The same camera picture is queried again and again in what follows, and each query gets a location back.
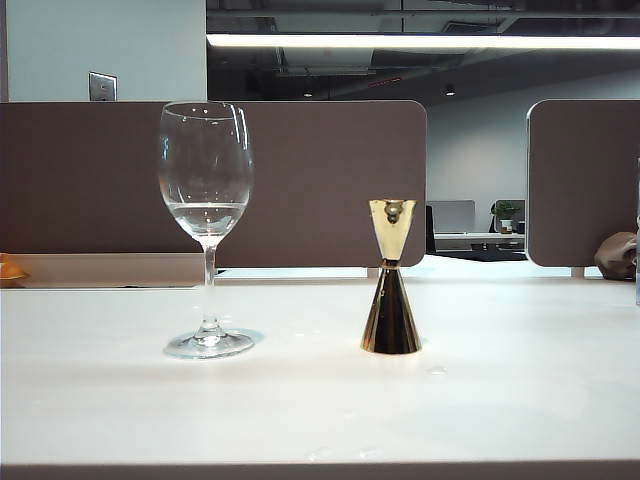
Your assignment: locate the gold double cone jigger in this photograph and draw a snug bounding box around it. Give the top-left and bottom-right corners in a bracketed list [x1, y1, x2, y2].
[360, 198, 423, 355]

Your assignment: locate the clear stemmed wine glass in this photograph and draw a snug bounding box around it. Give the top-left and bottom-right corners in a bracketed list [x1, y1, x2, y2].
[158, 101, 256, 360]

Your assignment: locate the wide brown desk divider panel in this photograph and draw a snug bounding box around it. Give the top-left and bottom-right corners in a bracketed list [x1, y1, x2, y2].
[0, 99, 429, 269]

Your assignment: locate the grey background desk screen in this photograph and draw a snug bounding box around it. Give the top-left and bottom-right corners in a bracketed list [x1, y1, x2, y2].
[428, 199, 476, 235]

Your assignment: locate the white background desk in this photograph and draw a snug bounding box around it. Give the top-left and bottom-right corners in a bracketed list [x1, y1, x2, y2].
[433, 232, 527, 251]

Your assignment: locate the small green potted plant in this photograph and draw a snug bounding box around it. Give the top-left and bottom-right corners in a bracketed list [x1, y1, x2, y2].
[490, 200, 522, 235]

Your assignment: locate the long white ceiling light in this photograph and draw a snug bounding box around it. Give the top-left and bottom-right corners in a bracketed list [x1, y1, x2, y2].
[206, 32, 640, 50]

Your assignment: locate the brown crumpled bag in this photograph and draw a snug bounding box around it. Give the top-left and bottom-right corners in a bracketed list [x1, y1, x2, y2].
[593, 231, 640, 281]

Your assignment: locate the orange object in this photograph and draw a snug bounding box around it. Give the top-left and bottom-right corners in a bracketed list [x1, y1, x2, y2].
[0, 252, 29, 287]

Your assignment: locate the grey wall switch plate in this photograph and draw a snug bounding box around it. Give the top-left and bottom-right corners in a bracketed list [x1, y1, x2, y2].
[88, 71, 119, 102]

